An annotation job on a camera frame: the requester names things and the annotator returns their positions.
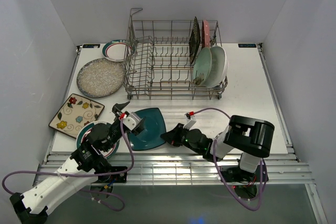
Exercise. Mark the left XDOF label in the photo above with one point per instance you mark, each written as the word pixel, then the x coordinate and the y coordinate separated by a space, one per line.
pixel 91 45

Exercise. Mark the black floral square plate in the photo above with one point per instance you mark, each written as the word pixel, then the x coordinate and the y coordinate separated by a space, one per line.
pixel 195 40

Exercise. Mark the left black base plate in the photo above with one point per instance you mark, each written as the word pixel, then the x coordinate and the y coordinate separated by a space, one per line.
pixel 121 177

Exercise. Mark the large teal red rimmed plate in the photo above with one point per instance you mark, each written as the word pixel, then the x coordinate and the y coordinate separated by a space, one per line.
pixel 87 129

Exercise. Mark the right XDOF label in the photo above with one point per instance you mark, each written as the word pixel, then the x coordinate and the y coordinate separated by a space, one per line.
pixel 247 45

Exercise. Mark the light green floral plate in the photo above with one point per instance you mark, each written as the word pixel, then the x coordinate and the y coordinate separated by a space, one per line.
pixel 202 66

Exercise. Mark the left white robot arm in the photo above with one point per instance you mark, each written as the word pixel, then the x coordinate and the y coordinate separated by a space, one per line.
pixel 85 165

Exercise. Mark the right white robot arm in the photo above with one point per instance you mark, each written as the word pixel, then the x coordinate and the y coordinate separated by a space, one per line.
pixel 251 136

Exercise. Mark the white oval plate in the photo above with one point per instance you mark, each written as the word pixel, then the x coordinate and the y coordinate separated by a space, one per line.
pixel 219 68

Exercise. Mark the xdof label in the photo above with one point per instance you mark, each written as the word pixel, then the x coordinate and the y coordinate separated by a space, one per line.
pixel 247 45
pixel 91 45

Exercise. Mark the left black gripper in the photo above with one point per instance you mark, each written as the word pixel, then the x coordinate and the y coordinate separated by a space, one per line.
pixel 117 107

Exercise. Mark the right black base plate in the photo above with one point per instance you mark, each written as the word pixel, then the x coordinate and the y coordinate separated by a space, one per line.
pixel 235 174

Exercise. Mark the grey speckled round plate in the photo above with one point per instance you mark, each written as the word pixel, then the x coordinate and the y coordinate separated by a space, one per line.
pixel 100 78

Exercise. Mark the grey wire dish rack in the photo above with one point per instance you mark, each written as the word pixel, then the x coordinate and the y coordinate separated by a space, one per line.
pixel 160 66

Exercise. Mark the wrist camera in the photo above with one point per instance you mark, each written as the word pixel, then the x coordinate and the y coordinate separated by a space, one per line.
pixel 190 120
pixel 130 121

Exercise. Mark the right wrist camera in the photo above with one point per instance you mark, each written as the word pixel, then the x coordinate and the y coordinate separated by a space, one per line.
pixel 190 120

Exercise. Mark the small teal red rimmed plate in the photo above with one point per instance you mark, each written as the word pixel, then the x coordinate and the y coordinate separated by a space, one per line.
pixel 117 49

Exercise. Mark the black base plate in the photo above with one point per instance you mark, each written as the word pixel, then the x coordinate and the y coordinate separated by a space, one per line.
pixel 235 174
pixel 121 177

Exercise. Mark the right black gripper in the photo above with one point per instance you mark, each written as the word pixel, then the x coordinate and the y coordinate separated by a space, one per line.
pixel 172 136

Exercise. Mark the teal square plate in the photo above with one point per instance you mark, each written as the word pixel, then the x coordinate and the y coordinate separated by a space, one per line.
pixel 154 127

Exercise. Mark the cream floral square plate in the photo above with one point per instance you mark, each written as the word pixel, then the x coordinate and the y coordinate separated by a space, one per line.
pixel 76 112

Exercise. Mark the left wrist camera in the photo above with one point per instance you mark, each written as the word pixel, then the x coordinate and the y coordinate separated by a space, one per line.
pixel 130 121

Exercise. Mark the aluminium frame rail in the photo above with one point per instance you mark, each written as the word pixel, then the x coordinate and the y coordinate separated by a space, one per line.
pixel 183 170

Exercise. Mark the pink polka dot plate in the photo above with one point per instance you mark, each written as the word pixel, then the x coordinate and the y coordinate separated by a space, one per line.
pixel 205 34

